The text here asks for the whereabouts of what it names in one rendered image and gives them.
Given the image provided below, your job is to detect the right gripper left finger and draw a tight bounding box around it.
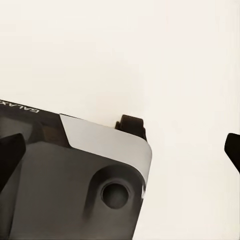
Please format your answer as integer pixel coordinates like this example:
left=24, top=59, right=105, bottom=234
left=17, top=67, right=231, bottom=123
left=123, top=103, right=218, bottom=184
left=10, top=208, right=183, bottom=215
left=0, top=133, right=26, bottom=193

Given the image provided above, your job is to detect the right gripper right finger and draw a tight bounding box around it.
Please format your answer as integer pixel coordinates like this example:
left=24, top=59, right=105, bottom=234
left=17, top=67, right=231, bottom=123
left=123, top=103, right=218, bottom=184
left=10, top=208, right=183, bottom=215
left=224, top=133, right=240, bottom=172

